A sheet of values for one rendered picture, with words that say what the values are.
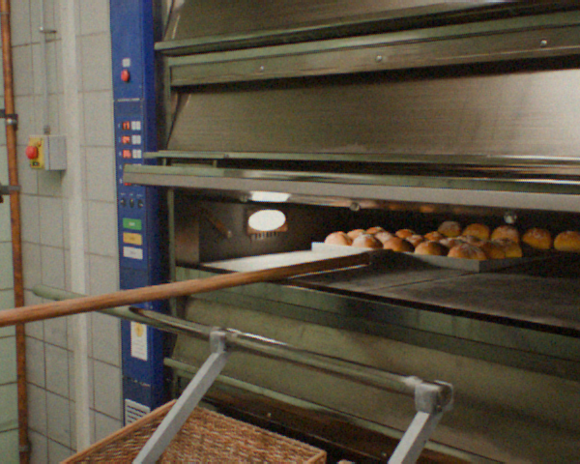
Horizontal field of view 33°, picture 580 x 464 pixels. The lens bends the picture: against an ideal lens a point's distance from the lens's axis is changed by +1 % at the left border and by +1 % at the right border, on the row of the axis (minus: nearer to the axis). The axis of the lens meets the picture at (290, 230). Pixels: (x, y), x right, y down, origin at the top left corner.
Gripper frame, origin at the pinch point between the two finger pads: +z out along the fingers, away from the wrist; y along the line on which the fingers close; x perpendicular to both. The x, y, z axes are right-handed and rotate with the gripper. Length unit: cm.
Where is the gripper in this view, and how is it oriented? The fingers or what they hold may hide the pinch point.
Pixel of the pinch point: (10, 152)
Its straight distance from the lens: 193.6
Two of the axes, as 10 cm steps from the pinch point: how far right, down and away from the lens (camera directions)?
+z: 6.6, 0.7, -7.5
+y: 0.1, 9.9, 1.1
